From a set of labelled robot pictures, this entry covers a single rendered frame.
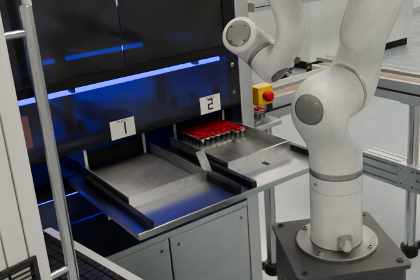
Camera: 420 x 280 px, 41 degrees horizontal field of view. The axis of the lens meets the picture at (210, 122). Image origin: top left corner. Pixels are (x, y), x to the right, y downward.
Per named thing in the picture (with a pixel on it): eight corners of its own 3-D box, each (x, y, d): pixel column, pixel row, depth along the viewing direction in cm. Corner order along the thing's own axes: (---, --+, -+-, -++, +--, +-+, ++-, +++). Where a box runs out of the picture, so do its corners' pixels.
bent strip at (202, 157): (197, 169, 176) (195, 152, 174) (204, 167, 178) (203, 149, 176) (222, 183, 165) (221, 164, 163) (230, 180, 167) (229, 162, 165)
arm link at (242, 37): (284, 50, 134) (260, 25, 138) (265, 34, 122) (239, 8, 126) (259, 75, 136) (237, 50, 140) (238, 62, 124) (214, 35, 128)
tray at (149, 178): (80, 173, 180) (79, 163, 179) (150, 151, 194) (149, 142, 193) (130, 209, 154) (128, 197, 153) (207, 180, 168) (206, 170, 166)
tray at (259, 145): (170, 145, 198) (169, 136, 197) (228, 127, 212) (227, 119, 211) (228, 172, 172) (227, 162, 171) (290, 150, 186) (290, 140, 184)
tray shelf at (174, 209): (67, 183, 178) (66, 178, 178) (239, 129, 216) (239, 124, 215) (139, 240, 141) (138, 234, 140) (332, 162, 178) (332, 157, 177)
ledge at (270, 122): (234, 124, 221) (233, 119, 221) (259, 116, 228) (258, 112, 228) (256, 132, 210) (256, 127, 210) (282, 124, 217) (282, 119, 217)
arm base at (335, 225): (391, 257, 125) (394, 182, 119) (309, 269, 123) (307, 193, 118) (359, 218, 143) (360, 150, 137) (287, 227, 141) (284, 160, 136)
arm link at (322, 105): (371, 165, 128) (373, 64, 121) (335, 197, 115) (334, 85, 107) (324, 156, 136) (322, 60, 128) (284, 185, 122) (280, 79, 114)
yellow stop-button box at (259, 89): (247, 103, 213) (245, 85, 211) (261, 99, 217) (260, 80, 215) (259, 107, 207) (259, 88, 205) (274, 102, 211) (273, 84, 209)
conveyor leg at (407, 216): (394, 255, 265) (399, 100, 240) (406, 249, 269) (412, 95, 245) (410, 264, 257) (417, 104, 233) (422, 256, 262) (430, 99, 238)
